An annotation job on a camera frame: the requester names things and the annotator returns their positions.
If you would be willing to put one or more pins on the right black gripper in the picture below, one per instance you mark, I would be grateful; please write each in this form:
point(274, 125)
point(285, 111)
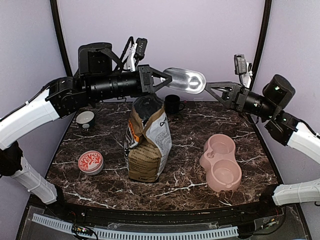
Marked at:
point(230, 93)

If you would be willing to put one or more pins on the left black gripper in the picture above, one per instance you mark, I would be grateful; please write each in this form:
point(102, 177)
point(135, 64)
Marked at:
point(145, 72)

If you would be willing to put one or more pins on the metal scoop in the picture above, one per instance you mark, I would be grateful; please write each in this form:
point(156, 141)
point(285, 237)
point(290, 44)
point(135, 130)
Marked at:
point(187, 81)

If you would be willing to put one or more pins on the pet food bag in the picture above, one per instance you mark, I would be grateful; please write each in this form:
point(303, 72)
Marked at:
point(148, 139)

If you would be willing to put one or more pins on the pink double pet bowl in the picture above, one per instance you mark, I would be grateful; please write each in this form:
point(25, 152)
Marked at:
point(222, 171)

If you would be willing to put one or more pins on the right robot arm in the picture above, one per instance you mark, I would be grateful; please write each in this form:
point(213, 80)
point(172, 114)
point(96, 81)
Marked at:
point(282, 126)

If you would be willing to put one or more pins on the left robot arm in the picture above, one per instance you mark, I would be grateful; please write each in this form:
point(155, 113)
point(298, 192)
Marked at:
point(101, 75)

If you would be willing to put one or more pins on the black mug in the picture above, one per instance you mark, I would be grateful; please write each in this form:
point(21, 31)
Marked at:
point(173, 104)

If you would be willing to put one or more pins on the white and dark ceramic bowl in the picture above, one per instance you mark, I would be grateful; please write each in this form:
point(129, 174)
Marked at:
point(86, 120)

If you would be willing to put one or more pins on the red patterned round tin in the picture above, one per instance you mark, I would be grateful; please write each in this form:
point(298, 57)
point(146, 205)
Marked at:
point(91, 162)

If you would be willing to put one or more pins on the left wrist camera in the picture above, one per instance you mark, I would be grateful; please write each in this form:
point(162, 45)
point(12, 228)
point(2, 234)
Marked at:
point(135, 55)

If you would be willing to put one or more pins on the right black frame post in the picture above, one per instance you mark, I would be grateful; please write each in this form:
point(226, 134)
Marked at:
point(261, 40)

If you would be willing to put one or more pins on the black frame post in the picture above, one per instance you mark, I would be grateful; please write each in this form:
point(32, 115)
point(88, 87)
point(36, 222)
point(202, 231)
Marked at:
point(60, 37)
point(261, 40)

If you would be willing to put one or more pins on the left black frame post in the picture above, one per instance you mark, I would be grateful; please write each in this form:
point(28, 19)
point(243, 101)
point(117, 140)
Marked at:
point(60, 37)

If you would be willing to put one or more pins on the white slotted cable duct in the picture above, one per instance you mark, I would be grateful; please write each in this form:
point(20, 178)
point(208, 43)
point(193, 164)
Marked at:
point(136, 232)

